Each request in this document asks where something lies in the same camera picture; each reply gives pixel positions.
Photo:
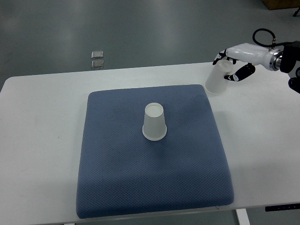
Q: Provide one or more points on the lower metal floor plate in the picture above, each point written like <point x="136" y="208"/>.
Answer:
<point x="97" y="64"/>

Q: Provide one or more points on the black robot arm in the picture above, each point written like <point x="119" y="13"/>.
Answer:
<point x="289" y="59"/>

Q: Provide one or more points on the metal floor plate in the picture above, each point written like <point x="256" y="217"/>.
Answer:
<point x="97" y="54"/>
<point x="97" y="64"/>

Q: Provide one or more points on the white paper cup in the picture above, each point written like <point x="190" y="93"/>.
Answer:
<point x="154" y="126"/>
<point x="216" y="84"/>

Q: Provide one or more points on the white table leg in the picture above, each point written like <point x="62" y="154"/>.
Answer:
<point x="242" y="217"/>

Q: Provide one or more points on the brown cardboard box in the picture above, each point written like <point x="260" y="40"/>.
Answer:
<point x="281" y="4"/>

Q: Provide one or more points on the black tripod leg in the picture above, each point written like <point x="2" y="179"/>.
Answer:
<point x="296" y="12"/>

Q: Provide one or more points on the black table control panel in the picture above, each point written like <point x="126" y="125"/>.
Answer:
<point x="282" y="207"/>

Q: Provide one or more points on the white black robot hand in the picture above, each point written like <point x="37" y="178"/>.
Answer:
<point x="252" y="55"/>

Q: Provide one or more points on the upper metal floor plate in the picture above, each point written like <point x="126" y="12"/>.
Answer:
<point x="97" y="54"/>

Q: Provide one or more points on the blue fabric cushion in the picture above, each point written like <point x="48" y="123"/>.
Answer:
<point x="121" y="172"/>

